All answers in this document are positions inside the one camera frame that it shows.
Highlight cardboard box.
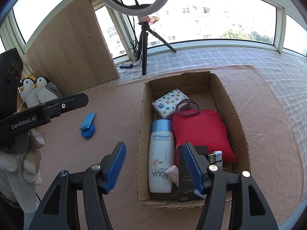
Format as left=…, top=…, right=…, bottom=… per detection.
left=137, top=67, right=251, bottom=209

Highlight blue phone stand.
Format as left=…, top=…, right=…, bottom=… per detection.
left=79, top=112, right=96, bottom=139

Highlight white sunscreen bottle blue cap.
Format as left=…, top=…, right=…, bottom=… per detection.
left=148, top=119, right=175, bottom=194

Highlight pink cream tube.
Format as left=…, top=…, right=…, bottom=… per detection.
left=165, top=165, right=179, bottom=187

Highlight red cushion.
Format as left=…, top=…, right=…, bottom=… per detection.
left=172, top=109, right=237, bottom=165

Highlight penguin plush toy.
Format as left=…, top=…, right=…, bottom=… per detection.
left=33, top=76, right=62, bottom=103
left=19, top=77, right=40, bottom=108

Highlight left penguin plush toy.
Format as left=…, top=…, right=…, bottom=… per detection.
left=19, top=77, right=40, bottom=108

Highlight brown hair ties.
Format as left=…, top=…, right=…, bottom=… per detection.
left=175, top=99, right=201, bottom=116

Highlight white ring light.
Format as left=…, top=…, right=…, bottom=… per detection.
left=102, top=0, right=168, bottom=17

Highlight patterned small tube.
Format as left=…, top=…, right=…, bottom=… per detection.
left=211, top=160, right=223, bottom=169

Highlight black box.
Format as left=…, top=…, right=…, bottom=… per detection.
left=177, top=145, right=206, bottom=203

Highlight light wooden board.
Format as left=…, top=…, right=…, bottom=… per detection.
left=26, top=0, right=120, bottom=95

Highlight ring light black cable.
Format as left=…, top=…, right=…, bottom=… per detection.
left=115, top=16, right=145, bottom=68

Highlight right penguin plush toy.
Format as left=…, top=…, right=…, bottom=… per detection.
left=33, top=76, right=62, bottom=103

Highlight black inline cable remote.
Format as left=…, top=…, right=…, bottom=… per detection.
left=119, top=63, right=134, bottom=69

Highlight polka dot tissue pack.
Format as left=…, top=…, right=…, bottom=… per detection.
left=152, top=89, right=191, bottom=119

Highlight left gloved hand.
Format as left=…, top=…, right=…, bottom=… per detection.
left=1, top=129, right=46, bottom=213

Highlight pink blanket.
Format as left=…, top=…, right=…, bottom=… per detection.
left=36, top=66, right=304, bottom=229

